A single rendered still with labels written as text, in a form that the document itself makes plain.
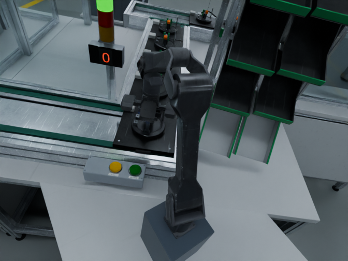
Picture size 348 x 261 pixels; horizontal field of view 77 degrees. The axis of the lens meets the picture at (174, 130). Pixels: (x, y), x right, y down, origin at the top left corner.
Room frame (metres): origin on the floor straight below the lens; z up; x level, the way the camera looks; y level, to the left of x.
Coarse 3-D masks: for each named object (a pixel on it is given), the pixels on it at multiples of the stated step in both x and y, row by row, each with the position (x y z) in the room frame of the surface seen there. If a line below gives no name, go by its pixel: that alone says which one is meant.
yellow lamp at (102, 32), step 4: (100, 28) 0.70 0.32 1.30; (104, 28) 0.70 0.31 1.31; (108, 28) 0.71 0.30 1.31; (112, 28) 0.72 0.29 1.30; (100, 32) 0.70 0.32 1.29; (104, 32) 0.70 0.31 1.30; (108, 32) 0.71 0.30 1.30; (112, 32) 0.72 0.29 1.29; (100, 36) 0.70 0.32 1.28; (104, 36) 0.70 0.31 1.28; (108, 36) 0.71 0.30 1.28; (112, 36) 0.72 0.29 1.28; (104, 40) 0.70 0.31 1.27; (108, 40) 0.71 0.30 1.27; (112, 40) 0.72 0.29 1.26
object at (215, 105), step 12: (228, 48) 0.81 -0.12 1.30; (228, 72) 0.72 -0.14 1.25; (240, 72) 0.73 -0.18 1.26; (252, 72) 0.74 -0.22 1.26; (216, 84) 0.64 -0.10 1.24; (228, 84) 0.67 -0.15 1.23; (240, 84) 0.68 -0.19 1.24; (252, 84) 0.69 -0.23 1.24; (216, 96) 0.62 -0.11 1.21; (228, 96) 0.63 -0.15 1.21; (240, 96) 0.64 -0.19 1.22; (252, 96) 0.63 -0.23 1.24; (216, 108) 0.58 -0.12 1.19; (228, 108) 0.57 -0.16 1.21; (240, 108) 0.60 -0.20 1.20
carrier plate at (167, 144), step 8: (128, 112) 0.68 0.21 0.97; (136, 112) 0.70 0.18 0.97; (128, 120) 0.64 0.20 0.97; (168, 120) 0.70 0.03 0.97; (176, 120) 0.71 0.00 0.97; (120, 128) 0.58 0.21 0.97; (128, 128) 0.59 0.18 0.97; (168, 128) 0.65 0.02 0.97; (120, 136) 0.54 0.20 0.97; (128, 136) 0.55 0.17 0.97; (136, 136) 0.56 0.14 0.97; (160, 136) 0.59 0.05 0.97; (168, 136) 0.60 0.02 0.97; (120, 144) 0.50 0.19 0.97; (128, 144) 0.51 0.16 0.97; (136, 144) 0.52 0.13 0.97; (144, 144) 0.53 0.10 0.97; (152, 144) 0.54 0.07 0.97; (160, 144) 0.55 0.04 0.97; (168, 144) 0.56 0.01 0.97; (152, 152) 0.51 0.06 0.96; (160, 152) 0.52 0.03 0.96; (168, 152) 0.52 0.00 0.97
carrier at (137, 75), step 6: (138, 72) 0.97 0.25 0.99; (138, 78) 0.95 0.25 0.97; (162, 78) 1.00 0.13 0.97; (138, 84) 0.90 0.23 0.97; (132, 90) 0.84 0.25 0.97; (138, 90) 0.85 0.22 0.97; (162, 90) 0.87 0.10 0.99; (138, 96) 0.81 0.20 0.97; (162, 96) 0.83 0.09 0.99; (168, 96) 0.86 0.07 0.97; (162, 102) 0.81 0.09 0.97
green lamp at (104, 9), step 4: (96, 0) 0.71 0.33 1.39; (100, 0) 0.70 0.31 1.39; (104, 0) 0.70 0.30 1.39; (108, 0) 0.71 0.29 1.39; (112, 0) 0.73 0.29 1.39; (100, 4) 0.70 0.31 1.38; (104, 4) 0.70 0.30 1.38; (108, 4) 0.71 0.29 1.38; (112, 4) 0.73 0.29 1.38; (100, 8) 0.70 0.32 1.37; (104, 8) 0.70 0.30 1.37; (108, 8) 0.71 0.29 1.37; (112, 8) 0.73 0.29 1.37
